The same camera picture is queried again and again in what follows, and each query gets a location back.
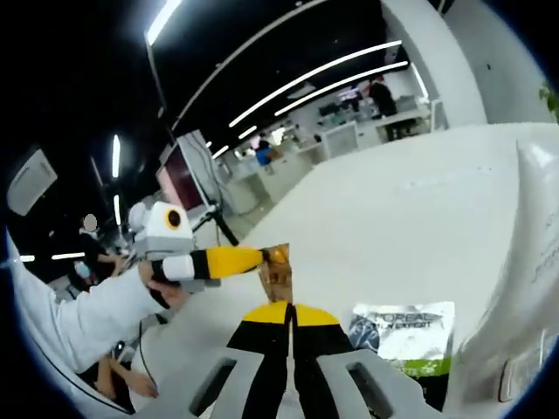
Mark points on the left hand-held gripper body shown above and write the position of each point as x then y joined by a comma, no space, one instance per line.
153,231

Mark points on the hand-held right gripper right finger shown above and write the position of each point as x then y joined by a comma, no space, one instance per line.
319,345

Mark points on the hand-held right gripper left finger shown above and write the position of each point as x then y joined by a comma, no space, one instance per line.
262,340

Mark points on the gold foil skincare sachet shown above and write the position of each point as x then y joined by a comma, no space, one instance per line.
276,275

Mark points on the green black skincare pouch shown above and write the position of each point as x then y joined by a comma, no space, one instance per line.
406,340

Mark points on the large white skincare tube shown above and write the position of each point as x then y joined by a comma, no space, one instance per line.
524,262

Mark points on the person's left hand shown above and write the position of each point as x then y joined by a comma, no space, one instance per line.
172,297

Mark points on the black-legged laptop table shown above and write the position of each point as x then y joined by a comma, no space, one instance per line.
218,222

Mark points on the white ceiling air conditioner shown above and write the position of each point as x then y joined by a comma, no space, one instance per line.
30,181

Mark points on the long white ceiling light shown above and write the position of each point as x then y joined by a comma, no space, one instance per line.
327,66
349,81
163,22

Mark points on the green potted plant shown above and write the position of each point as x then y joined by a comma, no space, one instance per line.
551,102

